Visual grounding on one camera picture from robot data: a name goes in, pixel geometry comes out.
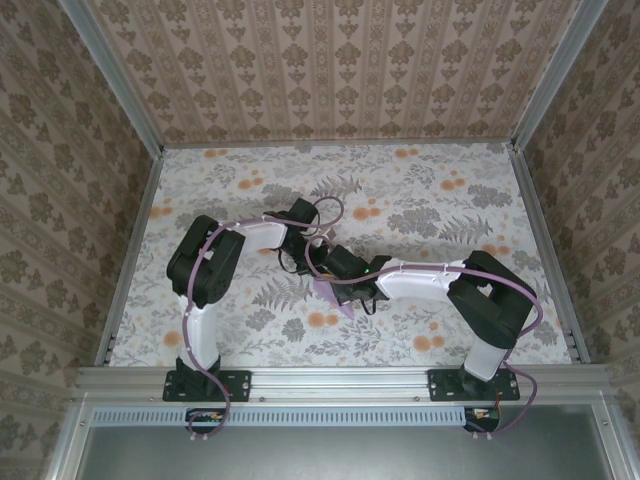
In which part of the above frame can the purple paper sheet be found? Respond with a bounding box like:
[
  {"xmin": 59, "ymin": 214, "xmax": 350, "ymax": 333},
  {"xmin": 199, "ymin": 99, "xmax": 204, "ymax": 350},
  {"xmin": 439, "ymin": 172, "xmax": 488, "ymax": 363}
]
[{"xmin": 311, "ymin": 277, "xmax": 359, "ymax": 322}]

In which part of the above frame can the floral patterned table cover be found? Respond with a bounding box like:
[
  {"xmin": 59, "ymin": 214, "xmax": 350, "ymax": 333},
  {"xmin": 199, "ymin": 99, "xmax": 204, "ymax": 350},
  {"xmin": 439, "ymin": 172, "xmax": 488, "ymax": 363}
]
[{"xmin": 108, "ymin": 143, "xmax": 576, "ymax": 369}]

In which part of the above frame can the grey metal panel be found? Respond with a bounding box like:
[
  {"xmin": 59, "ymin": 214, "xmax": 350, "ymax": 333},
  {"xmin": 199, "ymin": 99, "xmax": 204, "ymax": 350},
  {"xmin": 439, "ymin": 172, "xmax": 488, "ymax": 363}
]
[{"xmin": 79, "ymin": 424, "xmax": 610, "ymax": 480}]

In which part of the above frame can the thin aluminium frame rail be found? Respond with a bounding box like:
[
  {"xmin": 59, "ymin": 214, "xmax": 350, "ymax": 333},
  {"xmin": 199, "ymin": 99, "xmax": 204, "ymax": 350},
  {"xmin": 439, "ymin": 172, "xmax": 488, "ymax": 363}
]
[{"xmin": 160, "ymin": 140, "xmax": 516, "ymax": 150}]

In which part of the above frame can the aluminium mounting rail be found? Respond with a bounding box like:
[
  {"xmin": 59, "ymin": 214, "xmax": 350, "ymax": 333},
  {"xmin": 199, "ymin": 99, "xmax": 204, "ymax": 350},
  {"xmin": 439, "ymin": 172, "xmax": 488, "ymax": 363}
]
[{"xmin": 72, "ymin": 363, "xmax": 617, "ymax": 405}]

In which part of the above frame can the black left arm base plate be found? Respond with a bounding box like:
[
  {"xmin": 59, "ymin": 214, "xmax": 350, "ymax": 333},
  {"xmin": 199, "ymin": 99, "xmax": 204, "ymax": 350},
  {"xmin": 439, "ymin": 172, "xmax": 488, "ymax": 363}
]
[{"xmin": 162, "ymin": 368, "xmax": 252, "ymax": 403}]

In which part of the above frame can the grey slotted cable duct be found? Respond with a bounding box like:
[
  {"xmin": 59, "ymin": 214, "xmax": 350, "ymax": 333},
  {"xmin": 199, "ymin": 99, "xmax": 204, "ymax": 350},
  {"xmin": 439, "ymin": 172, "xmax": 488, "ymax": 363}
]
[{"xmin": 93, "ymin": 404, "xmax": 466, "ymax": 428}]

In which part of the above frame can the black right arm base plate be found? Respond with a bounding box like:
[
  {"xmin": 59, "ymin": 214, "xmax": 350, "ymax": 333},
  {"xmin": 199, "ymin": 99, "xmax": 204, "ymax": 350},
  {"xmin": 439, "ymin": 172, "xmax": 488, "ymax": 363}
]
[{"xmin": 427, "ymin": 368, "xmax": 521, "ymax": 403}]

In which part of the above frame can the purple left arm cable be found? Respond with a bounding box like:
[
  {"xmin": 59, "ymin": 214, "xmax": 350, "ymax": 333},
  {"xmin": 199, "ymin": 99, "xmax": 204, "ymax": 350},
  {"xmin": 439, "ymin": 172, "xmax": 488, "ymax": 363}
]
[{"xmin": 179, "ymin": 195, "xmax": 347, "ymax": 442}]

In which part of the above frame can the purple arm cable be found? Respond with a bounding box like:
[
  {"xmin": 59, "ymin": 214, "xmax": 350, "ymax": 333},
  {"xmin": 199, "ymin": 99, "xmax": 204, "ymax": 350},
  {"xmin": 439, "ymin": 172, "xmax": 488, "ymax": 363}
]
[
  {"xmin": 305, "ymin": 233, "xmax": 545, "ymax": 441},
  {"xmin": 179, "ymin": 195, "xmax": 347, "ymax": 442}
]

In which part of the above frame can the aluminium frame side rail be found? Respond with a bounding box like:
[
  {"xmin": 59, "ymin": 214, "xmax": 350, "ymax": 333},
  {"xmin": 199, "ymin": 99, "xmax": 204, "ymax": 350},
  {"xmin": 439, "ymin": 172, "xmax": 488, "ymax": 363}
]
[
  {"xmin": 509, "ymin": 142, "xmax": 592, "ymax": 365},
  {"xmin": 96, "ymin": 148, "xmax": 165, "ymax": 367}
]

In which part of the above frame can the small wired controller board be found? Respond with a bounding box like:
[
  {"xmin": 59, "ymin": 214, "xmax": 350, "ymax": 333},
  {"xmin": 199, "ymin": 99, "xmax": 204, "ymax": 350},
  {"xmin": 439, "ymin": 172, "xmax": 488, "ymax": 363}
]
[
  {"xmin": 463, "ymin": 406, "xmax": 502, "ymax": 434},
  {"xmin": 185, "ymin": 407, "xmax": 227, "ymax": 435}
]

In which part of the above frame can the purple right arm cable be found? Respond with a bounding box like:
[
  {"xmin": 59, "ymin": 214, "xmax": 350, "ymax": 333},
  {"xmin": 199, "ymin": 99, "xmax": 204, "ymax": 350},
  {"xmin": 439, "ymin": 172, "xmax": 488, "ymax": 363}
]
[{"xmin": 305, "ymin": 233, "xmax": 545, "ymax": 441}]

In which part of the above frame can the short aluminium frame post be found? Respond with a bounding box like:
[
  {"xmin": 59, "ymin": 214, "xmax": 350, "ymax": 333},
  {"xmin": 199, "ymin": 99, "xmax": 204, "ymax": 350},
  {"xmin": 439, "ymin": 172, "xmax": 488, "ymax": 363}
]
[
  {"xmin": 43, "ymin": 399, "xmax": 94, "ymax": 480},
  {"xmin": 592, "ymin": 402, "xmax": 634, "ymax": 480}
]

